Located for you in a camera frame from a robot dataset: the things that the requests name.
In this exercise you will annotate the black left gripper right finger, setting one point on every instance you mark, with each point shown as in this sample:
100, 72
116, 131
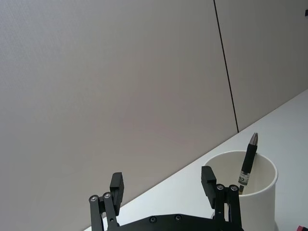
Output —
209, 186

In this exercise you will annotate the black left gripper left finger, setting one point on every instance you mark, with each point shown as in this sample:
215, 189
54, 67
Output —
116, 190

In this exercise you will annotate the black pen with silver tip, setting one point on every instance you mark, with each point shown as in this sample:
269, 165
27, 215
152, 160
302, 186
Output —
249, 161

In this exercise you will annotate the white paper cup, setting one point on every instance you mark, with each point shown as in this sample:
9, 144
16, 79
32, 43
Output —
261, 207

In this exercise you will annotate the red and black object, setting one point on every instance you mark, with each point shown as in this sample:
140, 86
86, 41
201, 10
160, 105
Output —
303, 228

